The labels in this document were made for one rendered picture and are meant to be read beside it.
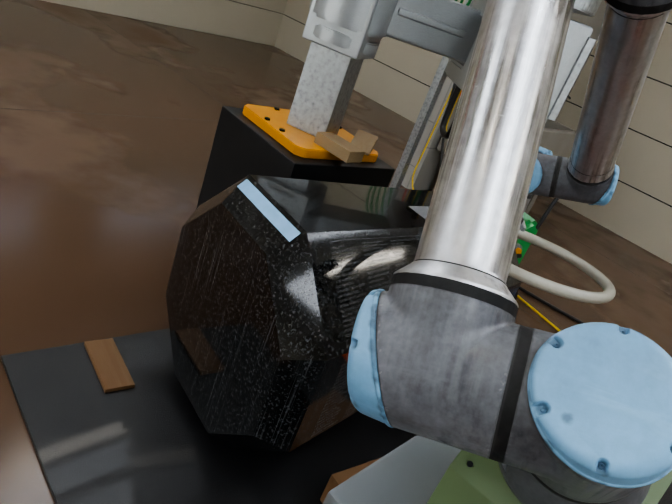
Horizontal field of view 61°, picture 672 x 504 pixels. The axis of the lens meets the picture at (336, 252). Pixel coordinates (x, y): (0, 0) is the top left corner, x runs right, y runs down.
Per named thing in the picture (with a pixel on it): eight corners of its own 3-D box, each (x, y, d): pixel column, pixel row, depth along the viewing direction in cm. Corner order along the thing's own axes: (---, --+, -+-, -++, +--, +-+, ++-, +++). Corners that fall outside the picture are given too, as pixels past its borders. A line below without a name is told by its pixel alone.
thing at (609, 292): (431, 208, 183) (434, 199, 182) (566, 252, 190) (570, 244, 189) (471, 270, 137) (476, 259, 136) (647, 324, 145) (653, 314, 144)
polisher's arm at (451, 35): (318, 20, 221) (339, -50, 210) (300, 5, 249) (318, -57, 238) (475, 73, 249) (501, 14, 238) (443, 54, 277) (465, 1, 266)
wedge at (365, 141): (355, 138, 273) (358, 128, 270) (374, 146, 272) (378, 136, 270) (347, 147, 254) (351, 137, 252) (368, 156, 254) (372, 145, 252)
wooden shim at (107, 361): (83, 344, 205) (84, 341, 204) (112, 340, 211) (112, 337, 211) (104, 393, 189) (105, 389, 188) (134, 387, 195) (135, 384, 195)
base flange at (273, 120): (238, 111, 261) (240, 100, 259) (319, 121, 294) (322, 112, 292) (297, 158, 232) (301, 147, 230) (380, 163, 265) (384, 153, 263)
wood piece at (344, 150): (313, 141, 244) (317, 131, 242) (328, 142, 252) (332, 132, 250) (346, 162, 234) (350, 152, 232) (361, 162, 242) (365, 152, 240)
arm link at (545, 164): (557, 158, 119) (559, 152, 130) (500, 149, 123) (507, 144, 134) (547, 202, 122) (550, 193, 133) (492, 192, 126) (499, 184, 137)
